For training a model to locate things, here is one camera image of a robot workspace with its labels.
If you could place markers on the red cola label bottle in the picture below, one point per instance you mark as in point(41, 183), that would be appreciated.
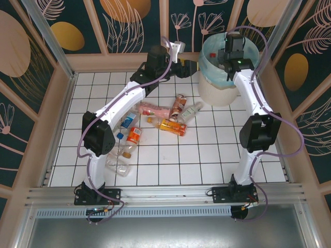
point(212, 54)

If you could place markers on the green label clear bottle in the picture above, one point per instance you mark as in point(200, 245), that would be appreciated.
point(190, 111)

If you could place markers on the pink label plastic bottle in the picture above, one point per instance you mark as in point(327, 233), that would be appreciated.
point(155, 109)

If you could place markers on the yellow orange label bottle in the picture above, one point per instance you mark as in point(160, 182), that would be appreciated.
point(170, 127)

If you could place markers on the blue label clear bottle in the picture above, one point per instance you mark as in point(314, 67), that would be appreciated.
point(128, 121)

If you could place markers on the orange label tan cap bottle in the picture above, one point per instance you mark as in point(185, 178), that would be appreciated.
point(134, 137)

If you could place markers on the blue cap clear bottle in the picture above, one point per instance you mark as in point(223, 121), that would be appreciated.
point(119, 136)

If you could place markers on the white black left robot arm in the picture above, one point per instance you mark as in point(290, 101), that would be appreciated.
point(121, 103)

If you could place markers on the pale blue bin liner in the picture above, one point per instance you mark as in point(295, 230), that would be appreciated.
point(207, 69)

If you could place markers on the white ribbed waste bin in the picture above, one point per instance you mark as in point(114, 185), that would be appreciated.
point(219, 96)

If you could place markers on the grey metal sheet panel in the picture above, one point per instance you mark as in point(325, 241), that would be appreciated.
point(165, 232)

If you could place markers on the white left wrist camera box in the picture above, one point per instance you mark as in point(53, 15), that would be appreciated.
point(177, 49)

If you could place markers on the aluminium frame post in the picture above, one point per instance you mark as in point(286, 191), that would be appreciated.
point(49, 38)
point(279, 33)

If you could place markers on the aluminium mounting rail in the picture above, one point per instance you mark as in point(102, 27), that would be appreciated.
point(168, 193)

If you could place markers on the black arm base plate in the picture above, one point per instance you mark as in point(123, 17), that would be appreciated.
point(111, 196)
point(219, 195)

